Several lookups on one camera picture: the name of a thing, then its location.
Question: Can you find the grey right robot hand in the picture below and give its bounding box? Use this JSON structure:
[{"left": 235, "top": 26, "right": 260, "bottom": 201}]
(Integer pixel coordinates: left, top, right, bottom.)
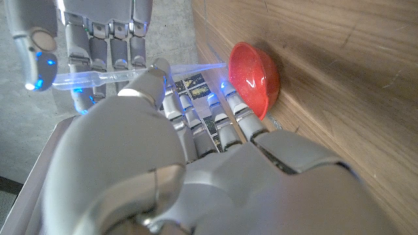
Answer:
[{"left": 3, "top": 0, "right": 154, "bottom": 115}]

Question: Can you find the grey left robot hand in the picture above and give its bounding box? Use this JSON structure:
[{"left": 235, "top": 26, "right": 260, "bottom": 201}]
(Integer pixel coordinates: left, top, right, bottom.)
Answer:
[{"left": 40, "top": 57, "right": 398, "bottom": 235}]

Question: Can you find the clear plastic pipette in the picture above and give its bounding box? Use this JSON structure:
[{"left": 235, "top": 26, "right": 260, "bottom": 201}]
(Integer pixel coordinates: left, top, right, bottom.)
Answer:
[{"left": 52, "top": 62, "right": 228, "bottom": 91}]

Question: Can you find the red bowl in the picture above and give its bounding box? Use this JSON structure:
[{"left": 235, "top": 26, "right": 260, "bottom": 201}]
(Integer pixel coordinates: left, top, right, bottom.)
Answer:
[{"left": 227, "top": 41, "right": 281, "bottom": 121}]

